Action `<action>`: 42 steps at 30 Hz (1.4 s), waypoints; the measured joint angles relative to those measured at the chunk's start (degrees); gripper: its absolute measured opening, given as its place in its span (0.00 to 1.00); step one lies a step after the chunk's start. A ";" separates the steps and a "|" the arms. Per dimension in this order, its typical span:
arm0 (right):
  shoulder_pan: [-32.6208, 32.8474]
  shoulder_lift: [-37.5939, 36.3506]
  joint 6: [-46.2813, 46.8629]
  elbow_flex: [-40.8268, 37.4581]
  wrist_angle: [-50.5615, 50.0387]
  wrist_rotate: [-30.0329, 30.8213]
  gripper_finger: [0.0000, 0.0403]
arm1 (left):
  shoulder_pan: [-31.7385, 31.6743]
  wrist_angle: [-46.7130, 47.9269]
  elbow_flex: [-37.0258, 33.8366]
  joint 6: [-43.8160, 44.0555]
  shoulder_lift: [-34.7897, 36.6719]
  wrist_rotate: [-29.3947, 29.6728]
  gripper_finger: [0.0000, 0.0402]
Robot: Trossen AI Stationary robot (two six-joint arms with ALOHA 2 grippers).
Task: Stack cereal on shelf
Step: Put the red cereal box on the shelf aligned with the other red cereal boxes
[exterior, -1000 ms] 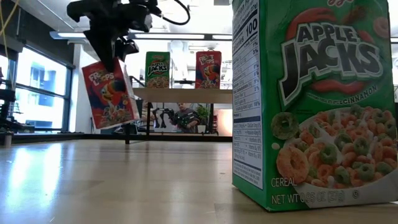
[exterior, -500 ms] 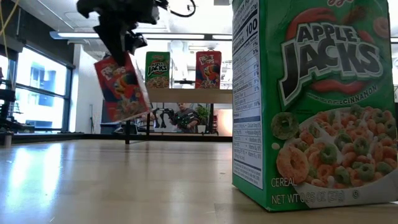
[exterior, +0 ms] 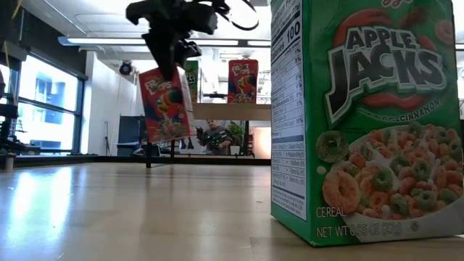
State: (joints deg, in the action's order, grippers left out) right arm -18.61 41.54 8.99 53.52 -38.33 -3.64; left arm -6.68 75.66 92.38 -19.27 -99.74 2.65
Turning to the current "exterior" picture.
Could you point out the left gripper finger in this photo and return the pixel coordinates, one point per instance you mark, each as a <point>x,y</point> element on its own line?
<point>165,54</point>
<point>190,50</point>

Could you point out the green Apple Jacks cereal box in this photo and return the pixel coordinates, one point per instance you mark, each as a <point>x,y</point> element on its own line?
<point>192,83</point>
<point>380,108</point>

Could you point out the red Froot Loops cereal box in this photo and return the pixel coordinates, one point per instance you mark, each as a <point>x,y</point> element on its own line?
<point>243,83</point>
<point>165,108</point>

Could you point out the black background robot arm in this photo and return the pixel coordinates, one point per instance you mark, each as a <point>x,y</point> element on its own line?
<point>214,139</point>

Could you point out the wooden shelf black metal legs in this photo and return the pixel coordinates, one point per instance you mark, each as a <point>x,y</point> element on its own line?
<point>232,111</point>

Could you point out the black round ceiling spotlight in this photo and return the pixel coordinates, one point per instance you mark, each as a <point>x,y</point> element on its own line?
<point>125,68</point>

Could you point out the long ceiling light bar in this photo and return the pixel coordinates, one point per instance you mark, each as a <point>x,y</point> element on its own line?
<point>108,41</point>

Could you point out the person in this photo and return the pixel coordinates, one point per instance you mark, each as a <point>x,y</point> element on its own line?
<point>216,125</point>

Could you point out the black monitor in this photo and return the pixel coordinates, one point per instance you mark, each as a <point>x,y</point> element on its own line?
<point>130,130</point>

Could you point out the green potted plant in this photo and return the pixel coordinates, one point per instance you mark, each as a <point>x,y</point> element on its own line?
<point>237,132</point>

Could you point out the dark framed window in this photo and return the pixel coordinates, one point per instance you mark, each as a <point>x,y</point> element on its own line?
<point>47,108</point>

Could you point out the black equipment stand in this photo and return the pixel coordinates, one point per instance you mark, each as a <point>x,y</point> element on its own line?
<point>7,112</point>

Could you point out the black metal rail frame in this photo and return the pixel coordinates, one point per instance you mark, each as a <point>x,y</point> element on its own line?
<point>54,160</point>

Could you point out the small white post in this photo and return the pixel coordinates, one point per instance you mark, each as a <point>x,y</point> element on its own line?
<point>9,163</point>

